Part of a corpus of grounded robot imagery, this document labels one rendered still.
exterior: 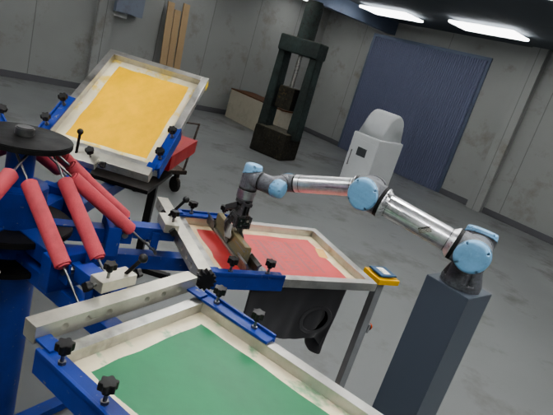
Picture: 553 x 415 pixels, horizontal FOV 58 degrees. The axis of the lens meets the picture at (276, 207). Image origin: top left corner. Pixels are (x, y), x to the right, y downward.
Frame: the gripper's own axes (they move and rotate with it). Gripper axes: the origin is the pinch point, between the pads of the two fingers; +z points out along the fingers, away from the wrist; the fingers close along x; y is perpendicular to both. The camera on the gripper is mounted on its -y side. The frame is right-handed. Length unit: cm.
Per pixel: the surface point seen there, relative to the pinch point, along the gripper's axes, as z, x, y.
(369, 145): 21, 430, -479
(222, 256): 5.4, -4.4, 5.9
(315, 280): 1.7, 28.3, 29.0
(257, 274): -0.2, 0.4, 30.4
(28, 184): -21, -81, 20
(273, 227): 2.5, 33.5, -25.3
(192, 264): -1.8, -25.6, 28.9
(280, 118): 52, 407, -774
